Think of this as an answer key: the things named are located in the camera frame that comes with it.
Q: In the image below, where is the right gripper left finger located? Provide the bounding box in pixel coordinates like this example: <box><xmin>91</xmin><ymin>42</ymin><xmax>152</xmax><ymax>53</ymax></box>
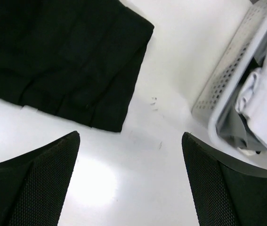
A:
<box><xmin>0</xmin><ymin>131</ymin><xmax>80</xmax><ymax>226</ymax></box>

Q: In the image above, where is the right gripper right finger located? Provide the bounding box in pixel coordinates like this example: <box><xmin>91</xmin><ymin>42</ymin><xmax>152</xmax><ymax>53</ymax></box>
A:
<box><xmin>182</xmin><ymin>132</ymin><xmax>267</xmax><ymax>226</ymax></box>

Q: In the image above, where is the black skirt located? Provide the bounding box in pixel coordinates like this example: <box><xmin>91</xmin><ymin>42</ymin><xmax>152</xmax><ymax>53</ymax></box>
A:
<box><xmin>0</xmin><ymin>0</ymin><xmax>154</xmax><ymax>132</ymax></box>

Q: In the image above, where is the white plastic basket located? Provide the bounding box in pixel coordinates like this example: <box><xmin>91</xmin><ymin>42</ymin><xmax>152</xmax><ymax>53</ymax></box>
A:
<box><xmin>192</xmin><ymin>0</ymin><xmax>267</xmax><ymax>169</ymax></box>

